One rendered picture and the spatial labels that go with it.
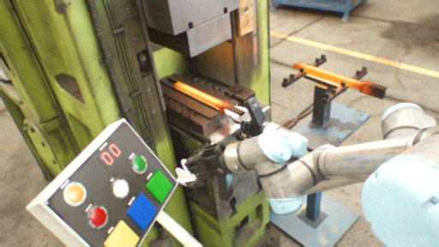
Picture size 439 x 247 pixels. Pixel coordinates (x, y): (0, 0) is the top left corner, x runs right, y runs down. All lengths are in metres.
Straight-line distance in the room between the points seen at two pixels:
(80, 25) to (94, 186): 0.47
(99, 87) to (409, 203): 0.97
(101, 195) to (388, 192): 0.71
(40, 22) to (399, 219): 1.32
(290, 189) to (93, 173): 0.51
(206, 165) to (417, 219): 0.55
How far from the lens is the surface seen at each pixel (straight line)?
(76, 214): 0.94
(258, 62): 1.72
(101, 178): 0.99
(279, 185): 0.82
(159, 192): 1.09
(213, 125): 1.39
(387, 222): 0.52
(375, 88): 1.52
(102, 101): 1.22
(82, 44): 1.14
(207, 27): 1.22
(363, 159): 0.74
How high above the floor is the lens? 1.77
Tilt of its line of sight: 36 degrees down
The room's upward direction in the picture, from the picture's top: 7 degrees counter-clockwise
